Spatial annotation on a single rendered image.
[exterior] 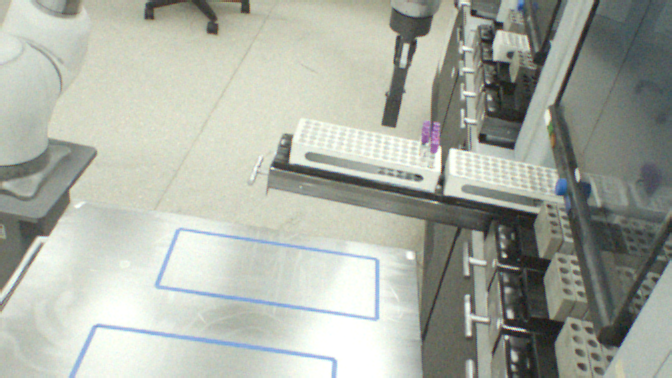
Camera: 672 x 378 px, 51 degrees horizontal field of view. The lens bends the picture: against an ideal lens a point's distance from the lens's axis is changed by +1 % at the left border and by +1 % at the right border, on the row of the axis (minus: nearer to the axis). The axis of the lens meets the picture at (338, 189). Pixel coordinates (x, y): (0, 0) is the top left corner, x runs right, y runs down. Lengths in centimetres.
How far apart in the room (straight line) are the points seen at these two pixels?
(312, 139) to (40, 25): 58
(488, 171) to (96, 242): 75
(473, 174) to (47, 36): 88
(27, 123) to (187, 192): 128
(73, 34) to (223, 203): 121
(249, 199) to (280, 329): 161
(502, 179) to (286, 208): 134
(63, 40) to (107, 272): 58
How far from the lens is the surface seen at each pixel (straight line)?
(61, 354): 103
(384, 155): 138
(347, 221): 260
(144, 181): 270
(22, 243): 156
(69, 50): 156
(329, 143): 139
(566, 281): 121
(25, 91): 142
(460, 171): 140
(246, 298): 109
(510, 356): 113
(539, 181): 145
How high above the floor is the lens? 160
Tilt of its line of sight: 35 degrees down
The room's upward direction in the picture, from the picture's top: 11 degrees clockwise
